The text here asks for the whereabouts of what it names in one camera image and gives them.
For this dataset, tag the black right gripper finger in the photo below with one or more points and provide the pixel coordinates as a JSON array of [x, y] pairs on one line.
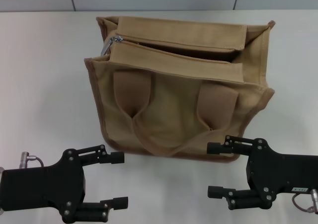
[[231, 147], [236, 199]]

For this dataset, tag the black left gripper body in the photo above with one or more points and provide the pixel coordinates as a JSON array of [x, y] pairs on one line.
[[42, 186]]

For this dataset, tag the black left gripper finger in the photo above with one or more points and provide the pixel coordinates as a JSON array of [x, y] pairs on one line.
[[99, 155], [99, 209]]

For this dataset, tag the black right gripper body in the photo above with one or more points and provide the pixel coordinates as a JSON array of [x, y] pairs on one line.
[[280, 171]]

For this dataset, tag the khaki canvas food bag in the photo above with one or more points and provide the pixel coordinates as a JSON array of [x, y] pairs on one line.
[[174, 109]]

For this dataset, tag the silver metal zipper pull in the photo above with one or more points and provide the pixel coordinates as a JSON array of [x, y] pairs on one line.
[[107, 47]]

